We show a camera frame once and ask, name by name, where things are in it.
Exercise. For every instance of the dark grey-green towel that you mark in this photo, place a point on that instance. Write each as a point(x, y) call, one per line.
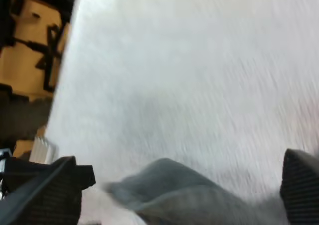
point(189, 195)

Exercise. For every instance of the ribbed aluminium rail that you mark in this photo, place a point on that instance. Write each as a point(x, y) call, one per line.
point(43, 150)

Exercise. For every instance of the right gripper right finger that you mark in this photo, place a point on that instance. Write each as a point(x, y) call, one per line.
point(301, 185)

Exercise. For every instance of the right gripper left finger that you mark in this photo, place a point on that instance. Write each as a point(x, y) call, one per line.
point(52, 200)

